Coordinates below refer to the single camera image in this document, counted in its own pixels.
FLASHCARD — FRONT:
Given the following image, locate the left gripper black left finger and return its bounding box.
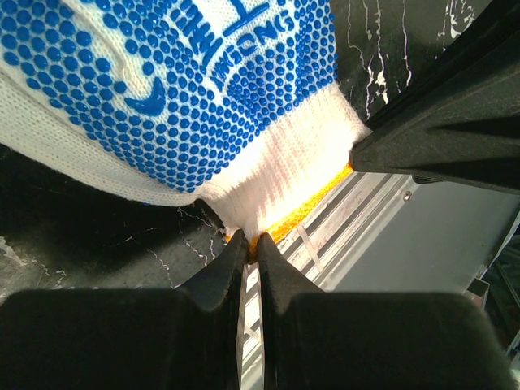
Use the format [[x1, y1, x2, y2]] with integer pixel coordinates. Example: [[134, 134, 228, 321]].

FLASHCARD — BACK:
[[1, 232, 248, 389]]

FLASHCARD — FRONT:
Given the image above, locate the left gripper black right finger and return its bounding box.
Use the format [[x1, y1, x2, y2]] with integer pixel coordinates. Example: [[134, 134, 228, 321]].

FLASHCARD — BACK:
[[257, 235, 516, 389]]

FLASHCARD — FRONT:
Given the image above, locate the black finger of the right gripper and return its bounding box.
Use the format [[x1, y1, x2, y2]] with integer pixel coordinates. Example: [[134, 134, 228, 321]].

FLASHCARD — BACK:
[[350, 1, 519, 194]]

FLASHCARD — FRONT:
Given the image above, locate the blue dotted white glove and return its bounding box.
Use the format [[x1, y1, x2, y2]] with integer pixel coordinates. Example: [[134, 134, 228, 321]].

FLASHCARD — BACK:
[[1, 1, 369, 250]]

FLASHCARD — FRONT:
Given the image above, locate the aluminium front rail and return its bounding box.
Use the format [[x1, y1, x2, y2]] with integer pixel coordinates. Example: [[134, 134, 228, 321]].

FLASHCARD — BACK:
[[241, 173, 415, 389]]

